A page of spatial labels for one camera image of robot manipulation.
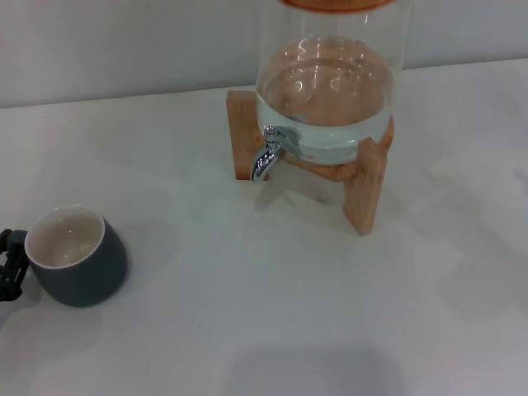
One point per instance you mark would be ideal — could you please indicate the chrome faucet tap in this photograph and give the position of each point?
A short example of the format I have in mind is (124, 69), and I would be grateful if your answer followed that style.
(264, 161)

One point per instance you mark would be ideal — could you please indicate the wooden dispenser stand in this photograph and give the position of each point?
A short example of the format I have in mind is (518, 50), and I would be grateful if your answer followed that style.
(241, 136)

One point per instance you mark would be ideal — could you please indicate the orange jar lid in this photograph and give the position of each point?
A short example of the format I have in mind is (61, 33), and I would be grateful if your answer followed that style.
(330, 3)

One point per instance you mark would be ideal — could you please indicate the glass water dispenser jar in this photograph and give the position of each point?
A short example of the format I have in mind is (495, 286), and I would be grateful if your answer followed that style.
(330, 103)

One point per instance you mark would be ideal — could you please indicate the black cup white inside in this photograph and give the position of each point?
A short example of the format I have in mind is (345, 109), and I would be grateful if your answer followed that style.
(90, 280)

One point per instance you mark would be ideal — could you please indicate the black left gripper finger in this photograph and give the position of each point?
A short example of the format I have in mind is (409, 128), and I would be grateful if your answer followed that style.
(12, 286)
(14, 241)

